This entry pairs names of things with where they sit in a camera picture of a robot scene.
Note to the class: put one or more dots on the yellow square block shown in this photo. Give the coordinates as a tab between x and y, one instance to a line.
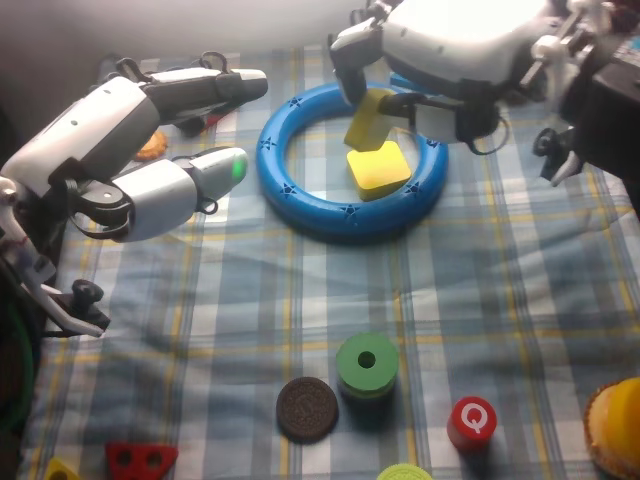
367	125
377	170

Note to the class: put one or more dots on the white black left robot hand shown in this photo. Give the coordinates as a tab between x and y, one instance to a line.
80	135

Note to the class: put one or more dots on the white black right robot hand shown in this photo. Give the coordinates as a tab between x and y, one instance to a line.
450	40

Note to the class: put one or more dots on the small yellow block with hole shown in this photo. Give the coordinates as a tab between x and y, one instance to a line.
60	472

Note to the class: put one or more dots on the orange toy cupcake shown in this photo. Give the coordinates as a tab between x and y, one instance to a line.
617	430

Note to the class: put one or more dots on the blue plaid table cloth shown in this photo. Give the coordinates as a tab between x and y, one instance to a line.
450	310

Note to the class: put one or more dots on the green cylinder with hole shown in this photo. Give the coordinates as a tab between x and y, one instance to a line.
366	372

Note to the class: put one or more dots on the red cylinder with letter Q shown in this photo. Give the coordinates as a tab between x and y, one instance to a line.
471	424

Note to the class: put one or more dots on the green sandwich cookie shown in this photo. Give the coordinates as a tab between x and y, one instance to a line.
403	473

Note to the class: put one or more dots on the red rectangular block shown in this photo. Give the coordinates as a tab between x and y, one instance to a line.
215	121

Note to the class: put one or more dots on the red triangle block with holes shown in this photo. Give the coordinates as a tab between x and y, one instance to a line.
141	461

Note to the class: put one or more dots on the chocolate sandwich cookie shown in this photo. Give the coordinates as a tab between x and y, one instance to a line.
306	410

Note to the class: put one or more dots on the brown round biscuit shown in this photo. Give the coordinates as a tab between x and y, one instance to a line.
154	147

